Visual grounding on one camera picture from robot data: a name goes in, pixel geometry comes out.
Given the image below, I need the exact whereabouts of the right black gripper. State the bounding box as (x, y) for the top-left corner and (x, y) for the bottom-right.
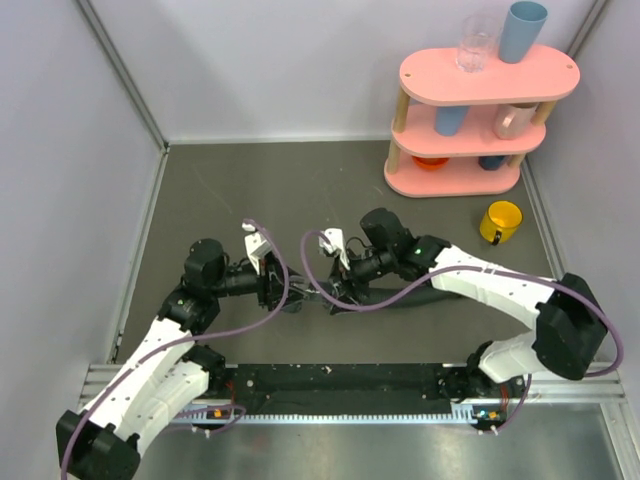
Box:
(326, 246), (396, 314)

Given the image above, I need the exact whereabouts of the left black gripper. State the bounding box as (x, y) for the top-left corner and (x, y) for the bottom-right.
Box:
(210, 250), (309, 310)

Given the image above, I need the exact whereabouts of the grey corrugated hose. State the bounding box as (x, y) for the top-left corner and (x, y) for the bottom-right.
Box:
(309, 282), (466, 314)

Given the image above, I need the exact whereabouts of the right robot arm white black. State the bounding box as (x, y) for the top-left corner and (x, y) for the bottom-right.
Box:
(319, 208), (608, 396)

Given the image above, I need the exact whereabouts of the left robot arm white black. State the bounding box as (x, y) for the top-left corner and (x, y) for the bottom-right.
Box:
(56, 229), (290, 479)

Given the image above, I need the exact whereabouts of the orange bowl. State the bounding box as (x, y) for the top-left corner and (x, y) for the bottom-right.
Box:
(412, 156), (449, 171)

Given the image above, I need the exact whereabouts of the yellow mug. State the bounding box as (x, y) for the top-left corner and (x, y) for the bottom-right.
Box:
(479, 200), (524, 246)

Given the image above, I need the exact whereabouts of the pink three-tier shelf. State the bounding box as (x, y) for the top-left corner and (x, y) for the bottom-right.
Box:
(384, 45), (581, 198)

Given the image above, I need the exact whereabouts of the dark blue cup bottom shelf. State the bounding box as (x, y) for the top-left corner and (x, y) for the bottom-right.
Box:
(478, 155), (506, 171)

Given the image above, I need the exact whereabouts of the blue cup middle shelf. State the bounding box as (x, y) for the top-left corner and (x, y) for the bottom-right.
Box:
(434, 105), (470, 137)

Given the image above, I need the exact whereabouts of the pink mug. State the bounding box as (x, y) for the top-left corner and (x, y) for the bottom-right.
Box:
(493, 103), (537, 140)

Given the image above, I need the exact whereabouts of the clear drinking glass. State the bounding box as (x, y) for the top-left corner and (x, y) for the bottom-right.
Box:
(456, 14), (500, 73)

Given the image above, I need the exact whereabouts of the tall blue cup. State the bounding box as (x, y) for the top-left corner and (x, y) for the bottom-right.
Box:
(498, 1), (548, 64)

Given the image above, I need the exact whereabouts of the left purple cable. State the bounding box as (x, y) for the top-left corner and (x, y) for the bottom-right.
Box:
(59, 217), (290, 480)

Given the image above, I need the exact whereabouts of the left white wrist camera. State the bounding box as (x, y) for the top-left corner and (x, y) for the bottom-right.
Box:
(242, 219), (272, 275)

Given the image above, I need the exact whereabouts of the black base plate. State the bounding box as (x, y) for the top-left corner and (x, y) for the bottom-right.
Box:
(214, 363), (525, 416)

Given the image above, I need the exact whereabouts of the aluminium rail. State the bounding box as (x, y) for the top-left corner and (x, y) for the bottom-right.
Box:
(79, 360), (628, 426)

